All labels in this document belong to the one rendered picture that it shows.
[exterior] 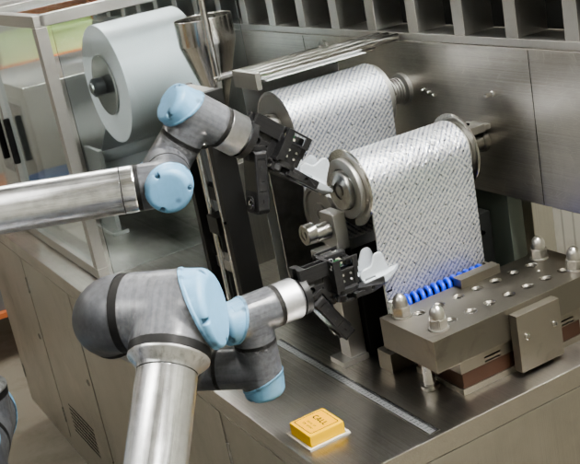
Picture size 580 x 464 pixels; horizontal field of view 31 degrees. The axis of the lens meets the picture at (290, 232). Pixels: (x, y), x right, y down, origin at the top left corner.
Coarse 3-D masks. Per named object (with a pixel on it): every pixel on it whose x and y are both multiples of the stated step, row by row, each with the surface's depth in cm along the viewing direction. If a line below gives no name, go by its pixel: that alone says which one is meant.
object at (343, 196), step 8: (336, 176) 191; (344, 176) 189; (336, 184) 193; (344, 184) 189; (352, 184) 189; (336, 192) 194; (344, 192) 190; (352, 192) 189; (336, 200) 194; (344, 200) 191; (352, 200) 190; (344, 208) 192
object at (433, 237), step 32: (448, 192) 197; (384, 224) 191; (416, 224) 194; (448, 224) 198; (384, 256) 192; (416, 256) 196; (448, 256) 200; (480, 256) 204; (384, 288) 194; (416, 288) 197
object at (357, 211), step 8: (464, 136) 198; (336, 160) 191; (344, 160) 190; (336, 168) 192; (344, 168) 190; (352, 168) 188; (328, 176) 196; (352, 176) 188; (328, 184) 197; (360, 184) 187; (360, 192) 188; (360, 200) 188; (352, 208) 193; (360, 208) 189; (352, 216) 193
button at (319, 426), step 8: (304, 416) 182; (312, 416) 181; (320, 416) 181; (328, 416) 180; (296, 424) 180; (304, 424) 179; (312, 424) 179; (320, 424) 178; (328, 424) 178; (336, 424) 178; (296, 432) 179; (304, 432) 177; (312, 432) 176; (320, 432) 176; (328, 432) 177; (336, 432) 178; (344, 432) 179; (304, 440) 178; (312, 440) 176; (320, 440) 177
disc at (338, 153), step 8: (336, 152) 192; (344, 152) 190; (352, 160) 188; (360, 168) 187; (360, 176) 188; (368, 184) 186; (368, 192) 187; (368, 200) 188; (368, 208) 189; (360, 216) 192; (368, 216) 190; (360, 224) 193
